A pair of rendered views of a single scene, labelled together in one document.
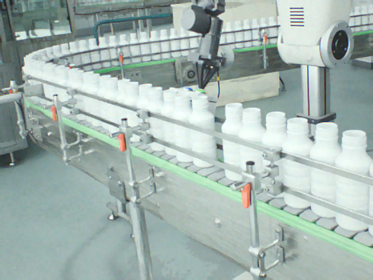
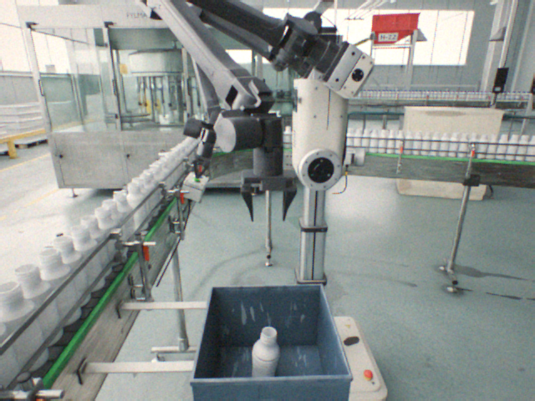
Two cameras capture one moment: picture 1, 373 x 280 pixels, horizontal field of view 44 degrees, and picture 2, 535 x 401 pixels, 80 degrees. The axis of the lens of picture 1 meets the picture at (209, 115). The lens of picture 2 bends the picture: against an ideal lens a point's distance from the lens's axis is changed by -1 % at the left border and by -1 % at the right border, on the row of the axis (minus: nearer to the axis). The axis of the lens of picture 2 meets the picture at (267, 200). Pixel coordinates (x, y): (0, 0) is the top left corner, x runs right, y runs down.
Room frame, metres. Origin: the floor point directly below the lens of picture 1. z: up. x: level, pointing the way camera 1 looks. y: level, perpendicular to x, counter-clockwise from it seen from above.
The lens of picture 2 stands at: (0.46, -0.96, 1.48)
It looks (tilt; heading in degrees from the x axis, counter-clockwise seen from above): 20 degrees down; 36
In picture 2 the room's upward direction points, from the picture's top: straight up
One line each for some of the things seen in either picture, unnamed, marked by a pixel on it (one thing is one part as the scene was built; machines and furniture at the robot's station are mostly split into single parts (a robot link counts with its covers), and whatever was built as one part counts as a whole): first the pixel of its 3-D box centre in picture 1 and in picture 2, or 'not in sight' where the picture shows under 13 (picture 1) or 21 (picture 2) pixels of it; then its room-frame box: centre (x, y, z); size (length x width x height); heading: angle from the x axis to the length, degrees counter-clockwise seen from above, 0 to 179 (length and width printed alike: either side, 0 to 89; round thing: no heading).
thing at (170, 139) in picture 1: (174, 122); (147, 195); (1.13, 0.09, 1.08); 0.06 x 0.06 x 0.17
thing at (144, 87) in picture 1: (148, 115); (156, 185); (1.23, 0.17, 1.08); 0.06 x 0.06 x 0.17
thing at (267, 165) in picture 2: not in sight; (267, 164); (0.96, -0.60, 1.33); 0.10 x 0.07 x 0.07; 129
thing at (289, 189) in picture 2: not in sight; (277, 198); (0.97, -0.61, 1.26); 0.07 x 0.07 x 0.09; 39
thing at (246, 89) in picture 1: (226, 50); (442, 151); (5.61, -0.27, 0.59); 1.10 x 0.62 x 1.18; 110
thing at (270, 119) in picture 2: not in sight; (266, 132); (0.96, -0.60, 1.39); 0.07 x 0.06 x 0.07; 168
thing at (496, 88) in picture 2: not in sight; (499, 81); (7.36, -0.69, 1.55); 0.17 x 0.15 x 0.42; 110
